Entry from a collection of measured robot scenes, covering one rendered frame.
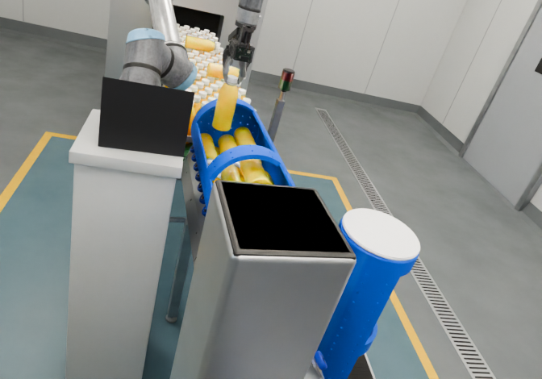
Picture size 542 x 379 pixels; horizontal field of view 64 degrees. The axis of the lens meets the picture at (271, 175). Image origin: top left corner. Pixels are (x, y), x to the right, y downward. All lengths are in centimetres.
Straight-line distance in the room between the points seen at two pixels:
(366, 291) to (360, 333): 20
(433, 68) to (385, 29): 100
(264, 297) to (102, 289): 150
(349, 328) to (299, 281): 146
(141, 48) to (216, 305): 128
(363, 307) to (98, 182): 95
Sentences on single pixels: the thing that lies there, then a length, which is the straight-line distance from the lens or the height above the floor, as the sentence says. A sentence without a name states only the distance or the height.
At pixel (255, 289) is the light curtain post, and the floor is 168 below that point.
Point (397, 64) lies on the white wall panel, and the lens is 675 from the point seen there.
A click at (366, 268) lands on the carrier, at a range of 148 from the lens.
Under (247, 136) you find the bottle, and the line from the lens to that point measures 166.
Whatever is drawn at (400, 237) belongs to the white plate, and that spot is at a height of 104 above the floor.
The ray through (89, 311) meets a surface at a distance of 177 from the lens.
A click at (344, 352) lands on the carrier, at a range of 174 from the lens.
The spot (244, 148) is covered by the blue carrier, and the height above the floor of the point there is 123.
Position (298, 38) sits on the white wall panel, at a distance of 621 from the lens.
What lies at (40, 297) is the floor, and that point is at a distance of 252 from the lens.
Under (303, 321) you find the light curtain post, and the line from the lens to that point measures 22.
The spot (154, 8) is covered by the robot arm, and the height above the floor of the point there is 148.
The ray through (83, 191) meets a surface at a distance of 144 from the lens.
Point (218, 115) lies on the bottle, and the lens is 162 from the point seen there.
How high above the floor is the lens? 181
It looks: 28 degrees down
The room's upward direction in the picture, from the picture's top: 16 degrees clockwise
